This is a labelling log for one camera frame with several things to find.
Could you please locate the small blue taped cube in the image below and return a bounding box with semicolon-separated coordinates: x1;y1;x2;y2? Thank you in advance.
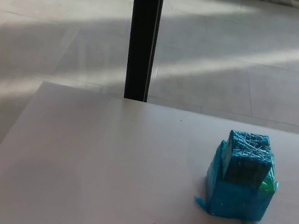
217;127;279;190

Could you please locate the big blue taped cube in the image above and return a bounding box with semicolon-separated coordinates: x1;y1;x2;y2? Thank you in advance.
192;136;288;224

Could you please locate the black vertical window post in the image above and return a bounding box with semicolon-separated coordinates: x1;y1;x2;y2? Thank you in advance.
114;0;165;103

